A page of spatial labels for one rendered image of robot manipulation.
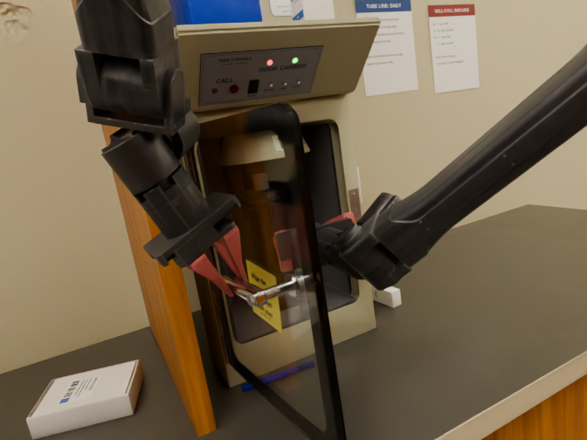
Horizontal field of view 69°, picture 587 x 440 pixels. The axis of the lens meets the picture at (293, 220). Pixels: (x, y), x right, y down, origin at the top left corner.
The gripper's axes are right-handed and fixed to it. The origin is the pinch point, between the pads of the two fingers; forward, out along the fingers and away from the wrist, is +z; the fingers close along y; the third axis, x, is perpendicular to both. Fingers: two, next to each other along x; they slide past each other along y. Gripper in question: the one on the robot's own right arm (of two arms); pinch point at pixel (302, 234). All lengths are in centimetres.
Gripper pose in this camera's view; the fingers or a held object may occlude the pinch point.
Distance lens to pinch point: 76.7
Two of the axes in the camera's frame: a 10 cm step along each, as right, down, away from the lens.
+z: -4.1, -1.5, 9.0
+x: 1.6, 9.6, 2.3
